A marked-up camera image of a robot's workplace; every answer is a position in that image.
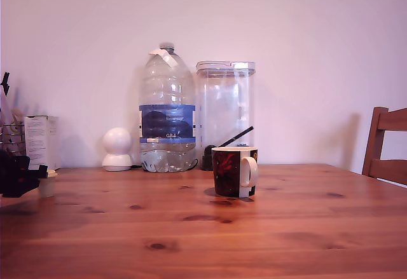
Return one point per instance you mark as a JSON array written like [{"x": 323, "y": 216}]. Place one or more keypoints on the cream coffee capsule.
[{"x": 47, "y": 188}]

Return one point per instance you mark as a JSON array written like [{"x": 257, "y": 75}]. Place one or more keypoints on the dark patterned coffee mug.
[{"x": 227, "y": 172}]

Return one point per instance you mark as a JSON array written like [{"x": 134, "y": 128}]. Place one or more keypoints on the white printed carton box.
[{"x": 39, "y": 142}]

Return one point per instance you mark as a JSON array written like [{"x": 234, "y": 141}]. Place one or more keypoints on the large clear water bottle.
[{"x": 167, "y": 120}]

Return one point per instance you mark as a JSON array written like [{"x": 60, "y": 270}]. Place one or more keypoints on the small dark jar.
[{"x": 206, "y": 159}]

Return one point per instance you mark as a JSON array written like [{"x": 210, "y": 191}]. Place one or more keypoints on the clear plastic lidded container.
[{"x": 225, "y": 107}]

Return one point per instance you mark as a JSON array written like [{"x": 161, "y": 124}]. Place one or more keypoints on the black pen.
[{"x": 238, "y": 135}]

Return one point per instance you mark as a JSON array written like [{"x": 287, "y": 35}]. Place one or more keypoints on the wooden chair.
[{"x": 380, "y": 145}]

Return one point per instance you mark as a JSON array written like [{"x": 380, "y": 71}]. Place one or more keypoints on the small white round camera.
[{"x": 116, "y": 148}]

